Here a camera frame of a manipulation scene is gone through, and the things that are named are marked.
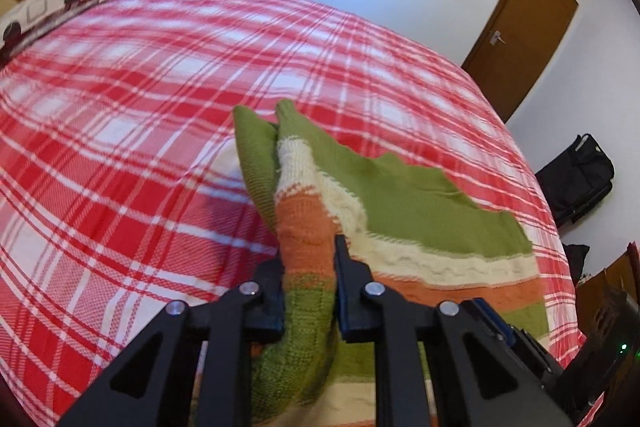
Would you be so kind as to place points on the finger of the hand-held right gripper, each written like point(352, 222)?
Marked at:
point(495, 322)

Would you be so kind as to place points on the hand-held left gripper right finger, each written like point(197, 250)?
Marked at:
point(345, 302)

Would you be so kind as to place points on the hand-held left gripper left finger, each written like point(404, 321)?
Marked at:
point(272, 307)

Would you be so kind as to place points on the green striped knit sweater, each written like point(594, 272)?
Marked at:
point(410, 202)

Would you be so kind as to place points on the wooden cabinet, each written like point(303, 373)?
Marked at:
point(617, 272)

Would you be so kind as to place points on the dark cloth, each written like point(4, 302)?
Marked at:
point(575, 259)

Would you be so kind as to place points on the black bag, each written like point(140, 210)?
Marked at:
point(575, 179)

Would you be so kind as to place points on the red plaid blanket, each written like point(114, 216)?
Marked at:
point(150, 107)

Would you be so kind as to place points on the brown wooden door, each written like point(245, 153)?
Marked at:
point(525, 32)

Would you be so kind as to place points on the patterned beige pillow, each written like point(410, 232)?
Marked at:
point(45, 7)

